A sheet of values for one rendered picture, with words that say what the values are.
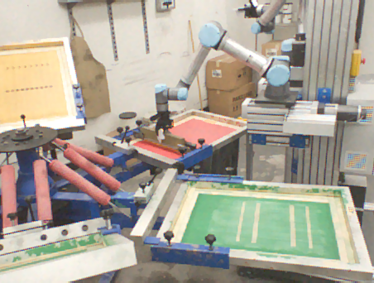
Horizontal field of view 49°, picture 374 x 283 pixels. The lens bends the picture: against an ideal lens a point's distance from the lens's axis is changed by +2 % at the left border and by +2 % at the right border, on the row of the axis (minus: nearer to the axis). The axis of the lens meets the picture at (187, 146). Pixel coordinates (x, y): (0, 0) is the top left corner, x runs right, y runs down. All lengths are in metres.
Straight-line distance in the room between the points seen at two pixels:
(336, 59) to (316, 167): 0.69
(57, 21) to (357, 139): 2.98
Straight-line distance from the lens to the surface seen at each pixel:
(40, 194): 1.74
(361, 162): 2.66
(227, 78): 5.62
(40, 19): 4.24
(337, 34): 2.48
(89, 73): 4.46
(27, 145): 1.88
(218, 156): 2.63
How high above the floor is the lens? 1.96
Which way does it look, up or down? 24 degrees down
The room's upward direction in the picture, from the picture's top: 3 degrees counter-clockwise
